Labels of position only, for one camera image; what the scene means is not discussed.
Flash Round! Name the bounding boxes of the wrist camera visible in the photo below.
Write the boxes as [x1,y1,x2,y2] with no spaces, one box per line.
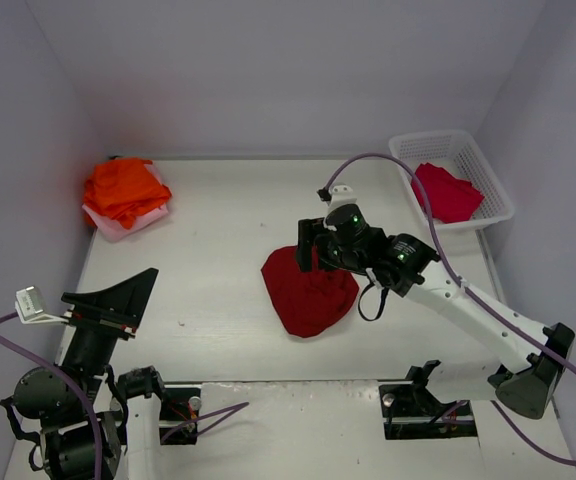
[15,286,63,325]
[317,184,357,213]

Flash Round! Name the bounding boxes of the red t shirt in basket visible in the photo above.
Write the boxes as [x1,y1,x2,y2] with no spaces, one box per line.
[415,163,485,224]

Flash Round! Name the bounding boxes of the white plastic basket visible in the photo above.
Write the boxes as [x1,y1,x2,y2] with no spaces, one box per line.
[388,130,515,232]

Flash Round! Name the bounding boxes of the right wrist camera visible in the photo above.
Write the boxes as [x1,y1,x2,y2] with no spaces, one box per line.
[317,184,357,213]

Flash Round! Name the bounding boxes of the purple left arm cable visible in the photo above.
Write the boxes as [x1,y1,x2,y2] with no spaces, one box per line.
[0,312,251,480]

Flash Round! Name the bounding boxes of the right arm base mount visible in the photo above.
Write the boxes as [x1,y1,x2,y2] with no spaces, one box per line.
[378,360,478,441]

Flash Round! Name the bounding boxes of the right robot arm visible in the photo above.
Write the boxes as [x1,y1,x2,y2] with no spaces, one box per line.
[296,203,575,420]

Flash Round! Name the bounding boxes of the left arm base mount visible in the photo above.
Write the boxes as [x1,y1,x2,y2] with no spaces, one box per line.
[159,383,201,446]

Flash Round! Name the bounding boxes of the orange folded t shirt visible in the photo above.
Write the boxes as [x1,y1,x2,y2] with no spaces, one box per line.
[83,157,172,230]

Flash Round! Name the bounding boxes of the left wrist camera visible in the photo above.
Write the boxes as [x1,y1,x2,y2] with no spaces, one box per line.
[15,286,63,325]

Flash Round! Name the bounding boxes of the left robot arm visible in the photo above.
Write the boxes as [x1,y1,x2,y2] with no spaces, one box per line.
[0,268,168,479]

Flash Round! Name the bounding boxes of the pink folded t shirt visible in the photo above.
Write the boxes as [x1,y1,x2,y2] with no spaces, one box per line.
[82,166,169,242]

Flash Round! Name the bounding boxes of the dark red t shirt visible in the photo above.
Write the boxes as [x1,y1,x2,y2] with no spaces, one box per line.
[261,246,359,339]

